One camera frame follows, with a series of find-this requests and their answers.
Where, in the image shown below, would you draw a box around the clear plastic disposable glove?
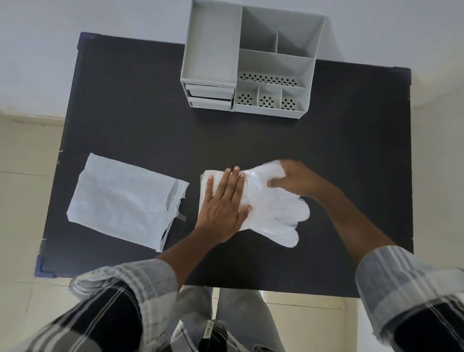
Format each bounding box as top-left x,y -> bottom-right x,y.
197,160 -> 311,249

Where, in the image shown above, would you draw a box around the grey plastic desk organizer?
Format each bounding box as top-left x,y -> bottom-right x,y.
180,0 -> 326,120

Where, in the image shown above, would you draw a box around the person's right forearm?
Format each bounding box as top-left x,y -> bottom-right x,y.
308,184 -> 396,270

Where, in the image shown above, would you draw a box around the person's left hand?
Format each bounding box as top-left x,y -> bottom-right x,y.
194,166 -> 253,244

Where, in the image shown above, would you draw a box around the grey trousers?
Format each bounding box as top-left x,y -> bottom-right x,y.
173,285 -> 287,352

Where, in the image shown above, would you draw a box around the person's left forearm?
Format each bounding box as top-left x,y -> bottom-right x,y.
157,227 -> 222,291

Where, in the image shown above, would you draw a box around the person's right hand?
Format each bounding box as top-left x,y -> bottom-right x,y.
267,160 -> 328,199

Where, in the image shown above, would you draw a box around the grey black plaid shirt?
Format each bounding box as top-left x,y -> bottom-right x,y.
11,246 -> 464,352

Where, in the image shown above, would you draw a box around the grey organizer drawer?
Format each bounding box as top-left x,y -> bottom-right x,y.
185,84 -> 236,101
187,96 -> 233,110

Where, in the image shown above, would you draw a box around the white plastic carrier bag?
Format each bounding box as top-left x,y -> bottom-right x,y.
66,152 -> 190,253

